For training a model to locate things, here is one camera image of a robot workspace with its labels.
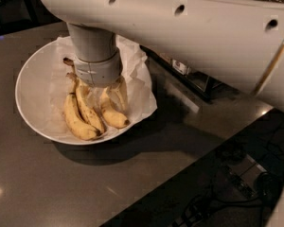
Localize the white creamer cups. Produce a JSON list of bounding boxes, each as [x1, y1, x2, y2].
[[171, 60, 189, 76]]

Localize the black coiled cable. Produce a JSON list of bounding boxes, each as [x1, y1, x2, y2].
[[255, 171, 284, 208]]

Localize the black power strip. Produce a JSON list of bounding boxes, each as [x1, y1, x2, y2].
[[169, 202, 209, 227]]

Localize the white paper liner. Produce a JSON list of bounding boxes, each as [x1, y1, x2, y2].
[[44, 36, 157, 145]]

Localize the white bowl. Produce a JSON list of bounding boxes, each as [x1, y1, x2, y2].
[[14, 36, 150, 146]]

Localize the yellow banana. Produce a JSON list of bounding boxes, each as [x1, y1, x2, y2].
[[62, 58, 105, 134], [63, 73, 101, 140], [100, 90, 130, 129]]

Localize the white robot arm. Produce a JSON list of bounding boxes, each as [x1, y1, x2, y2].
[[41, 0, 284, 113]]

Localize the black wire condiment rack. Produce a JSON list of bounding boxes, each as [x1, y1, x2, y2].
[[140, 44, 225, 103]]

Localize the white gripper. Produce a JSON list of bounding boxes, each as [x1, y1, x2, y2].
[[74, 49, 128, 113]]

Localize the black appliance with blue light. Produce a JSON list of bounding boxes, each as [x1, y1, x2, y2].
[[0, 0, 39, 35]]

